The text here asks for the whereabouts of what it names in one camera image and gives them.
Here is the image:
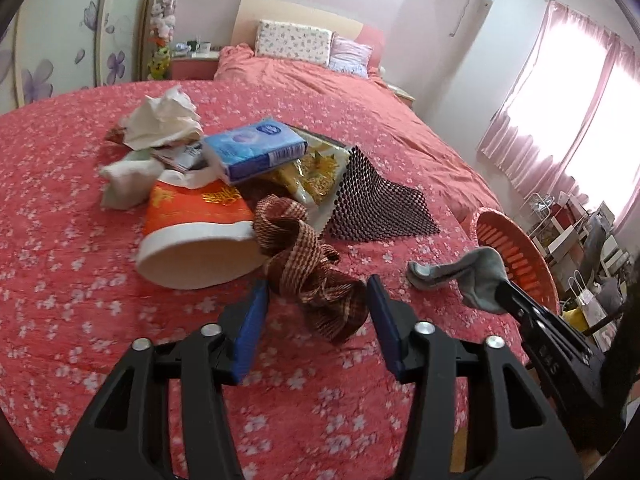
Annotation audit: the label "yellow plush toy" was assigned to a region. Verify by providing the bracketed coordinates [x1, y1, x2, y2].
[147, 49, 172, 81]

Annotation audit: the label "pink cushion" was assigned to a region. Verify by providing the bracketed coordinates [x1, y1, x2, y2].
[356, 25, 386, 69]

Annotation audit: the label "white and red sachet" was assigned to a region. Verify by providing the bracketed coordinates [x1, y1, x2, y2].
[155, 140, 207, 172]

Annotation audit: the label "column of stuffed toys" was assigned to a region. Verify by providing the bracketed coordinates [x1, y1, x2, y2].
[148, 0, 179, 53]

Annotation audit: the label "wooden bedside table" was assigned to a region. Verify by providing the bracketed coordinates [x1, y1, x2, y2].
[385, 82, 416, 109]

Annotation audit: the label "brown checked woven cloth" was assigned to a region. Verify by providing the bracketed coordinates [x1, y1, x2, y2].
[252, 195, 371, 345]

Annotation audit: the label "yellow snack packet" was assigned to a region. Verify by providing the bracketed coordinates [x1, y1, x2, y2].
[267, 127, 351, 207]

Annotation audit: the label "pink curtains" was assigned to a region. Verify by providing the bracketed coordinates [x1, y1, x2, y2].
[477, 0, 640, 223]

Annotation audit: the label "white storage rack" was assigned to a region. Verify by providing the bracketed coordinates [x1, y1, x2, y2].
[522, 191, 636, 281]

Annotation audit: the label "red floral blanket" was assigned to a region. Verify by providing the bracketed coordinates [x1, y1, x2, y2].
[0, 80, 531, 480]

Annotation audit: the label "black honeycomb mesh mat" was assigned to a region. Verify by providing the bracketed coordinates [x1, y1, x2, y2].
[320, 145, 441, 242]

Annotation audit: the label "wardrobe with purple flowers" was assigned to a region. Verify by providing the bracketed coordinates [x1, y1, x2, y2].
[0, 0, 157, 113]

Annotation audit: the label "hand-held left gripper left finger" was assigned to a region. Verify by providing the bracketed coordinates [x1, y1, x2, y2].
[54, 278, 271, 480]

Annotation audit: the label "white paper bag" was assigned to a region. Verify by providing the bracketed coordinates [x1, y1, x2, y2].
[571, 270, 610, 323]

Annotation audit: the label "grey sock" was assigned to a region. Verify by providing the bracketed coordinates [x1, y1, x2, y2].
[407, 247, 511, 315]

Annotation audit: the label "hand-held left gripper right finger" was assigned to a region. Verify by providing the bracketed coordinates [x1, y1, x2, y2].
[366, 275, 586, 480]

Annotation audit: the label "blue tissue packet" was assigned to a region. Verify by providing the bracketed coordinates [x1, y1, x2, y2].
[202, 119, 309, 186]

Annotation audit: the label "floral white pillow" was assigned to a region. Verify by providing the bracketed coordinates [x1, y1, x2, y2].
[255, 20, 335, 66]

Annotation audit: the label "pink bedside table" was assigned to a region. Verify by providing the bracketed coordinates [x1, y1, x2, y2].
[170, 51, 221, 80]

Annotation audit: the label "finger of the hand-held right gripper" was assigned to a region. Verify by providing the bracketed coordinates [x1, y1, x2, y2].
[492, 280, 558, 331]

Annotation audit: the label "beige headboard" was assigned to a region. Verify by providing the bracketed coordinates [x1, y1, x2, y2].
[232, 0, 364, 52]

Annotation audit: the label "red duvet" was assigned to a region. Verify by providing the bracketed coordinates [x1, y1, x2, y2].
[214, 45, 501, 221]

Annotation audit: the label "orange paper cup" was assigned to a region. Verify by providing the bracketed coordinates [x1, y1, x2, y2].
[137, 180, 271, 290]

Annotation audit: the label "white tissue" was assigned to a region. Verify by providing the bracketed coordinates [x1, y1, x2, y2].
[99, 157, 166, 210]
[120, 85, 205, 151]

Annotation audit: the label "pink striped pillow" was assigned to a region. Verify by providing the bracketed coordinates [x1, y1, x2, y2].
[328, 36, 374, 77]

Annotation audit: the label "orange plastic basket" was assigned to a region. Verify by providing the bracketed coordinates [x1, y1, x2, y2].
[462, 208, 560, 317]

